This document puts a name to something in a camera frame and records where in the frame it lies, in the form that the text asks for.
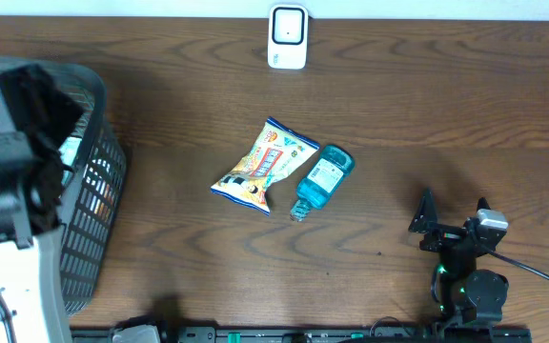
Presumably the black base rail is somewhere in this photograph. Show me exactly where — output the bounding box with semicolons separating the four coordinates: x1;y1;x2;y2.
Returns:
71;325;533;343

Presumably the grey plastic shopping basket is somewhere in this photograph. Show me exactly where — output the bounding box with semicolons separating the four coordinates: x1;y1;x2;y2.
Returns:
0;51;128;318

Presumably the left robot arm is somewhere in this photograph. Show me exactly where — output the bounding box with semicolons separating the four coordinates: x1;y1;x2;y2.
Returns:
0;64;83;342

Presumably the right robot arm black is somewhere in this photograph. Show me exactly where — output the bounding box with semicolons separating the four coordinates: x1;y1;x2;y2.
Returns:
408;189;509;339

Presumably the teal mouthwash bottle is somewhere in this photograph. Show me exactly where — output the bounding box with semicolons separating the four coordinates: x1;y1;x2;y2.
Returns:
290;145;356;222

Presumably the white barcode scanner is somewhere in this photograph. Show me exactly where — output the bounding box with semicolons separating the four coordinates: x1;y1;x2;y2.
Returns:
267;4;309;70

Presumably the teal wet wipes pack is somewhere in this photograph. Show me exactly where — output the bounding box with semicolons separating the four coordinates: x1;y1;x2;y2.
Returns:
59;136;82;188

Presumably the yellow snack bag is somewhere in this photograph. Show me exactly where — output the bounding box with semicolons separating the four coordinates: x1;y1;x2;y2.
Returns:
211;117;320;215

